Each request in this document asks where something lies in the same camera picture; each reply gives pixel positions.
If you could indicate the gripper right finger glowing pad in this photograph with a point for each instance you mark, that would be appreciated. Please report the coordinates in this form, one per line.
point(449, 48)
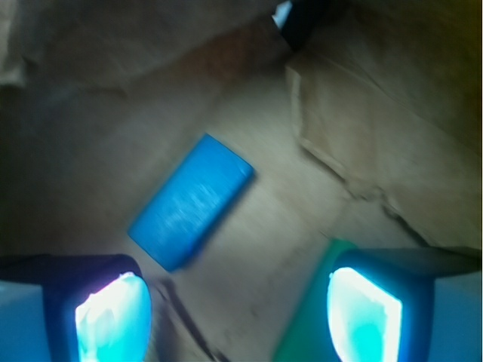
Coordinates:
point(406, 304)

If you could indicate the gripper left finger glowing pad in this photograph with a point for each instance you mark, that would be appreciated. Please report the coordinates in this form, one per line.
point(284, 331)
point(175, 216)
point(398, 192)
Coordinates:
point(74, 308)

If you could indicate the blue block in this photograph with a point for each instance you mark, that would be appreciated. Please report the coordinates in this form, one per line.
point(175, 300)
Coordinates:
point(172, 227)

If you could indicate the green block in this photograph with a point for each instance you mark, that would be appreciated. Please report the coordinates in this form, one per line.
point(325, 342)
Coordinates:
point(307, 336)

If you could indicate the brown paper bag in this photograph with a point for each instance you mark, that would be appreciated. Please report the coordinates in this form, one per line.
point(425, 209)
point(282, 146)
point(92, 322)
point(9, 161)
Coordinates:
point(370, 132)

